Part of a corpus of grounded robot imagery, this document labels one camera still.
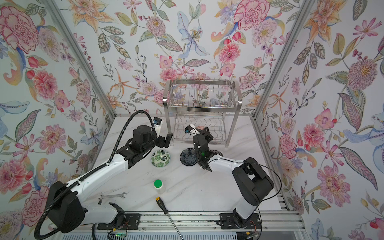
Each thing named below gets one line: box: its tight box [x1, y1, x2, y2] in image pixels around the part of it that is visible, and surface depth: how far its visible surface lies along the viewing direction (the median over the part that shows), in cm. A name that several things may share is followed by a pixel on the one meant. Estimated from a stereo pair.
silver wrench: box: [98, 192, 127, 200], surface depth 84 cm
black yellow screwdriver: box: [155, 197, 184, 240], surface depth 79 cm
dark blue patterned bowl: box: [179, 148, 198, 166], surface depth 95 cm
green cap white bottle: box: [153, 179, 166, 195], surface depth 78 cm
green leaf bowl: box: [150, 149, 171, 168], surface depth 97 cm
